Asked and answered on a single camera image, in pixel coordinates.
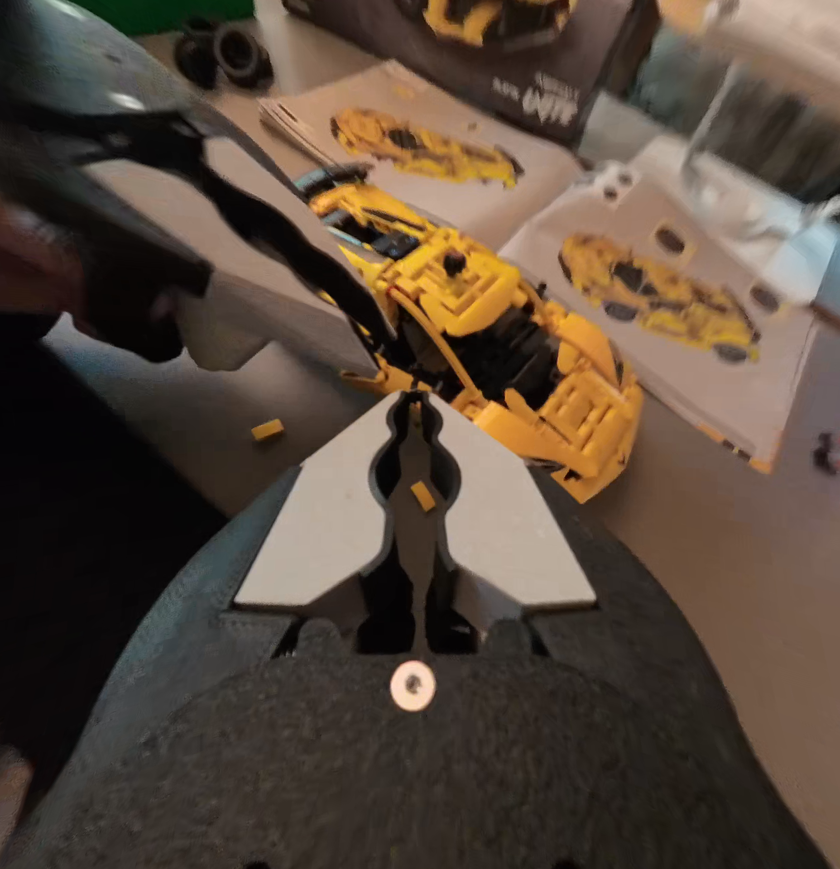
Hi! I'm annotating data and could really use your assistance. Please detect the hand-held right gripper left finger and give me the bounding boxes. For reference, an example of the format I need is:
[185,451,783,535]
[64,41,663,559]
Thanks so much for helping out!
[234,392,414,654]

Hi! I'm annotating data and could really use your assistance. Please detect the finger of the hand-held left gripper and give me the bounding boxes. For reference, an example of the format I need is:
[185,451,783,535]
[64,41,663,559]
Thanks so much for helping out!
[86,163,383,374]
[202,132,399,357]

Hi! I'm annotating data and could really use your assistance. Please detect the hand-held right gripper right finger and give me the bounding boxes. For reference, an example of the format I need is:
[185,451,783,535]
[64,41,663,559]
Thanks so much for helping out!
[420,394,597,654]

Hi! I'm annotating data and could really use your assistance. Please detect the yellow toy brick car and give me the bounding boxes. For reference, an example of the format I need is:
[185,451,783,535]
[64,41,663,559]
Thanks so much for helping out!
[294,166,646,505]

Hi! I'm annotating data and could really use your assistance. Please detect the grey desk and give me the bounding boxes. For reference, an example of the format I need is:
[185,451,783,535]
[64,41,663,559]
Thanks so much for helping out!
[46,0,840,869]

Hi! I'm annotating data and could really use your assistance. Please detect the person's left hand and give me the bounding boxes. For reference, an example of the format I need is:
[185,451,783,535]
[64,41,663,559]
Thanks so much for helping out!
[0,173,88,334]

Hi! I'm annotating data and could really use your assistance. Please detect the black toy tyre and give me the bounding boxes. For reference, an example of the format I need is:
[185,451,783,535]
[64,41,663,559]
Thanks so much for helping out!
[174,30,218,91]
[212,27,275,91]

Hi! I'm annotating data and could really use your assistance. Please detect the green plastic bin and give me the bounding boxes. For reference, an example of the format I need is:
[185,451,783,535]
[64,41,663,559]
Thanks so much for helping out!
[73,0,258,36]

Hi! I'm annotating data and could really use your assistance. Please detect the model car set box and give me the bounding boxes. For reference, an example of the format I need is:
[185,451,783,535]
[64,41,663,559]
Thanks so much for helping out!
[283,0,660,148]

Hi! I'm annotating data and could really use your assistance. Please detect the small printed leaflet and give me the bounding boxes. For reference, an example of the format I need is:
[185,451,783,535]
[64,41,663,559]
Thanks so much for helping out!
[698,421,782,475]

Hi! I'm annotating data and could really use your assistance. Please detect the open instruction booklet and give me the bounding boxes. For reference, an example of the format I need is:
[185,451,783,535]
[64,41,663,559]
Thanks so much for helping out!
[257,61,819,473]

